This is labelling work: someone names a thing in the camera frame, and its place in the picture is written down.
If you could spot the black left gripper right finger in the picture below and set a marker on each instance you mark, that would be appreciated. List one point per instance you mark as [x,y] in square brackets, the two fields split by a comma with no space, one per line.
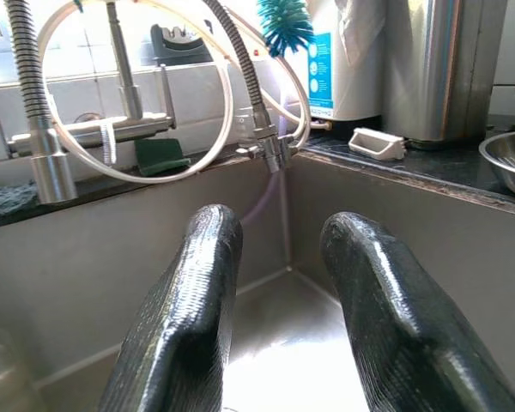
[403,343]

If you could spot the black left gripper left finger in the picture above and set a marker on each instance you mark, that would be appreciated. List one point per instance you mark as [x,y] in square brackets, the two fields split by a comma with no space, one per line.
[184,335]

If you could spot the large steel basin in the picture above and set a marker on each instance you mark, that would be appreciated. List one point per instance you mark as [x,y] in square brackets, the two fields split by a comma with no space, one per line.
[510,180]

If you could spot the stainless steel sink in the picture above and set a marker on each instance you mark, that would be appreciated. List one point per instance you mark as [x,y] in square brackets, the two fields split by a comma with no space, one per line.
[90,257]

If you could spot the green scouring sponge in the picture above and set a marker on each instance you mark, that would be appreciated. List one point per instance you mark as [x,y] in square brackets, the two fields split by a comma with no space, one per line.
[161,156]

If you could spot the white scrub brush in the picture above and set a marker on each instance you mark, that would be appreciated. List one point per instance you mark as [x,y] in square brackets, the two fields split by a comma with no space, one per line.
[377,146]

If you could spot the small white hanging brush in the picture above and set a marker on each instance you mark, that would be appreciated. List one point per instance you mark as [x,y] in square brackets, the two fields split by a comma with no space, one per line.
[108,146]

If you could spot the steel pull-down faucet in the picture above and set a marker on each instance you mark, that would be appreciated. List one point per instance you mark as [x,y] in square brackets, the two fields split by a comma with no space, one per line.
[53,171]

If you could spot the teal rag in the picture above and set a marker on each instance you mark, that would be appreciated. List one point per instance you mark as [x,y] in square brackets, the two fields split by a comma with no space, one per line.
[13,199]

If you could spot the white purifier blue label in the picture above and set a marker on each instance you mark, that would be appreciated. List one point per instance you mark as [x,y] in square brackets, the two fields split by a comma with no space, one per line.
[356,86]

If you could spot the tall steel water urn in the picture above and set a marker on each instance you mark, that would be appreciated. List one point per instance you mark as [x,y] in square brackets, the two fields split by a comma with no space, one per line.
[433,64]

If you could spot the black knife sharpener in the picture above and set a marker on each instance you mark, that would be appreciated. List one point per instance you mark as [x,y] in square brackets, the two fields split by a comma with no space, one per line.
[176,49]

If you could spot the teal bottle brush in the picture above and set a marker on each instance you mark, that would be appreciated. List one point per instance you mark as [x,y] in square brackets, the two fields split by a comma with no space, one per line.
[285,26]

